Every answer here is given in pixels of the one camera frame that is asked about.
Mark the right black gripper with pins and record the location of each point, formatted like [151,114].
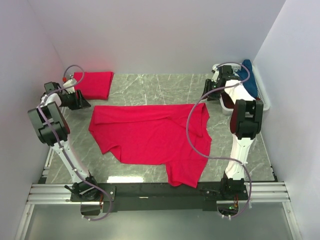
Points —
[208,83]

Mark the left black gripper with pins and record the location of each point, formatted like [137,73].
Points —
[80,103]

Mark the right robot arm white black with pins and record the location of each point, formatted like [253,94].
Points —
[245,123]

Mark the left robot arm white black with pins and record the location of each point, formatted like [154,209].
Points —
[52,129]

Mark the dark red t-shirt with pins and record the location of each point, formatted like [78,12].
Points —
[227,103]

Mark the folded red t-shirt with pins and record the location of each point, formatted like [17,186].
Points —
[96,85]

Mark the white plastic basket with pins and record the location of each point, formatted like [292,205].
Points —
[261,94]

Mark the blue t-shirt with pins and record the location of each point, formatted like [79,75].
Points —
[250,85]

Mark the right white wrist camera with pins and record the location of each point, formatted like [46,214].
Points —
[215,71]

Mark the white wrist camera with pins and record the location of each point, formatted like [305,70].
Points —
[215,71]
[69,85]

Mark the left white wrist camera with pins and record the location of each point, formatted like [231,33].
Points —
[69,85]

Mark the aluminium rail frame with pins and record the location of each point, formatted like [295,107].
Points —
[49,215]

